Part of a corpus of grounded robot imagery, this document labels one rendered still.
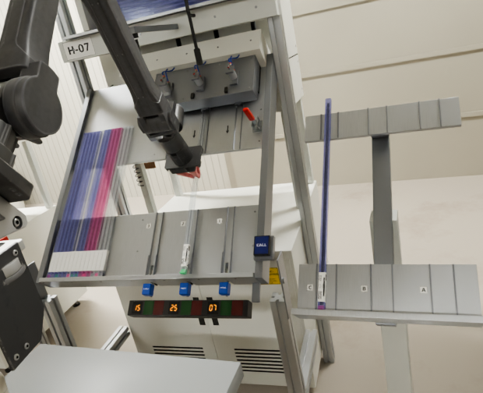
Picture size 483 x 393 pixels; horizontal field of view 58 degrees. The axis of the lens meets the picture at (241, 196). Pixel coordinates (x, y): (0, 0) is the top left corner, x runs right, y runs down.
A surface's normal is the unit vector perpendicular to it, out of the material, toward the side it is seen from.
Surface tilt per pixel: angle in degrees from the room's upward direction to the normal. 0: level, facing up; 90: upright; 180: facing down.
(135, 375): 0
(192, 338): 90
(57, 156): 90
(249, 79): 43
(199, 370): 0
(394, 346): 90
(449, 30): 90
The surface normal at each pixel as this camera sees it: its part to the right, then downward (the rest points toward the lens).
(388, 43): -0.33, 0.38
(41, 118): 0.97, -0.12
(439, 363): -0.19, -0.92
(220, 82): -0.33, -0.42
